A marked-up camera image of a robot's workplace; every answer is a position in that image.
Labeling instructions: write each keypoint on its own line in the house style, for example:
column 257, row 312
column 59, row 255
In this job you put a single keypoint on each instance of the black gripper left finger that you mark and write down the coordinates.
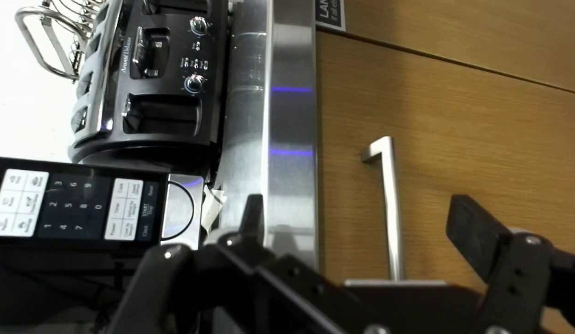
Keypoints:
column 196, row 290

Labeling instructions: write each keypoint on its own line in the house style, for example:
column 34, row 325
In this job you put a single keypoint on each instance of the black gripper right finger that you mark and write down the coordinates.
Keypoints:
column 517, row 279

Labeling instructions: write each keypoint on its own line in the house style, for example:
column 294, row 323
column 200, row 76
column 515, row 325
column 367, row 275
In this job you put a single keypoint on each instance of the wooden cabinet door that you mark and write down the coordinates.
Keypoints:
column 474, row 186
column 474, row 30

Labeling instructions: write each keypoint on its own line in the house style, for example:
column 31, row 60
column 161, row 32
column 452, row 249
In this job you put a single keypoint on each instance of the black microwave oven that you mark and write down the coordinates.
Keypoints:
column 77, row 204

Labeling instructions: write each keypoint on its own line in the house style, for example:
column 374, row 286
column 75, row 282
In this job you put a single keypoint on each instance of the stainless steel appliance edge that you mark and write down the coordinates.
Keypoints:
column 281, row 123

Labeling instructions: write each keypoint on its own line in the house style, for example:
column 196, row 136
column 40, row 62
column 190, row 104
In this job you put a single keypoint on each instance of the black chrome toaster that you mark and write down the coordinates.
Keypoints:
column 159, row 75

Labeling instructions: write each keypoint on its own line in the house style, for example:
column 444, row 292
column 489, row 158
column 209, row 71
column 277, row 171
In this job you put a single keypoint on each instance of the dark label sticker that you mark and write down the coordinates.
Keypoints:
column 331, row 13

